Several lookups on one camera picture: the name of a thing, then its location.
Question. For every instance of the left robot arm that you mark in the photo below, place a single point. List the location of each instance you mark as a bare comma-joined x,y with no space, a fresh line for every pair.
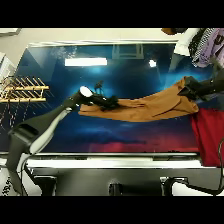
40,128

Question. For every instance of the black and white checked garment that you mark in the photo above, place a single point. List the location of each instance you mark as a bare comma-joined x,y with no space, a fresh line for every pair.
200,41

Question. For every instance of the red garment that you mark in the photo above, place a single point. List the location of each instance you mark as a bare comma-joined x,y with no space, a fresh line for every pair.
208,136

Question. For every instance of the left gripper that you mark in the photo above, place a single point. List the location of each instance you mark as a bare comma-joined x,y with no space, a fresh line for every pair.
106,101

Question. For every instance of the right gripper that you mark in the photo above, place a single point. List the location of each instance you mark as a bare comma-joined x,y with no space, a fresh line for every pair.
190,87

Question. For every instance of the silver frame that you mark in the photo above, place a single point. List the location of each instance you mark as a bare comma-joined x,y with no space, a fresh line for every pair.
110,163

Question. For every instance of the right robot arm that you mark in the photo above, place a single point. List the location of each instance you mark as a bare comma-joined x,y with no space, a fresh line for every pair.
213,85

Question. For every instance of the brown garment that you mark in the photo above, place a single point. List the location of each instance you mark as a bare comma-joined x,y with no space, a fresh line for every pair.
156,106

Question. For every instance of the purple garment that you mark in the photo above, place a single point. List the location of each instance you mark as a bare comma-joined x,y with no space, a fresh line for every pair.
213,46

